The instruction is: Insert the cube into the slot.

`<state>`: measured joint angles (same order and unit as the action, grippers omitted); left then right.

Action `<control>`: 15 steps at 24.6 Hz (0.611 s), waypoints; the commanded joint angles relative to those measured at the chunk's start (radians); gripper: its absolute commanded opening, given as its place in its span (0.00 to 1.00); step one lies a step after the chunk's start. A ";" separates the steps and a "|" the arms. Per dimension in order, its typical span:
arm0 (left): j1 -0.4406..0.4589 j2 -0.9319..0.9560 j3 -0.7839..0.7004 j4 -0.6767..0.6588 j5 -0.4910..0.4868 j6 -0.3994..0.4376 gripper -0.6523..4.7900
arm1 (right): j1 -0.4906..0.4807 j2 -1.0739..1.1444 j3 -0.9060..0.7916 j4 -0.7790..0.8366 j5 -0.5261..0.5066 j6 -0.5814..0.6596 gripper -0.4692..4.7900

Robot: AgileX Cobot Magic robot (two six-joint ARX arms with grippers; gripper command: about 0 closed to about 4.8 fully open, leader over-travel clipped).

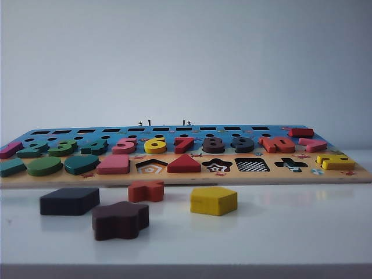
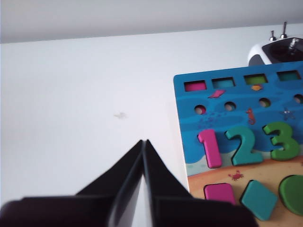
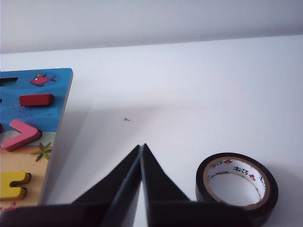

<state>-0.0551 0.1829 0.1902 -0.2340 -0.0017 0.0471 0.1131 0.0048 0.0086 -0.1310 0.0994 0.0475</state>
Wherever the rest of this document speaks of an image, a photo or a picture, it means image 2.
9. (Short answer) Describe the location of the teal digit two piece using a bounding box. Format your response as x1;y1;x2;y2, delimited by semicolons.
224;126;263;166

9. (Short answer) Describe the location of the white black joystick controller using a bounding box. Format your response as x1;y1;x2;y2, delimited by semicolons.
247;21;303;66

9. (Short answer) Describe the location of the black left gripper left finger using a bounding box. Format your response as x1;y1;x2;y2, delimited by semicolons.
0;139;145;227

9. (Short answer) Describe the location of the wooden number shape puzzle board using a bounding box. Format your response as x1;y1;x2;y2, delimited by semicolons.
173;60;303;227

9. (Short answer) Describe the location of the magenta rectangle piece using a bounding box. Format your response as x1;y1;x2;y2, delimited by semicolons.
204;183;237;206

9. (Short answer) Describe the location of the magenta digit one piece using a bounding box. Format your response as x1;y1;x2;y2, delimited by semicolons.
197;129;223;169

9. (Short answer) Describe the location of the teal square piece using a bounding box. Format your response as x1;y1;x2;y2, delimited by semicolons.
240;180;279;220

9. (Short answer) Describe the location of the green digit three piece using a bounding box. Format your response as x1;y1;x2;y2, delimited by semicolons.
263;122;300;161

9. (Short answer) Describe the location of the green circle piece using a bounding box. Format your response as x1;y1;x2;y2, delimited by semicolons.
278;175;303;211

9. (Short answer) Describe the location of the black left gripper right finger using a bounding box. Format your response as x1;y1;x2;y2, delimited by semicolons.
143;139;258;227

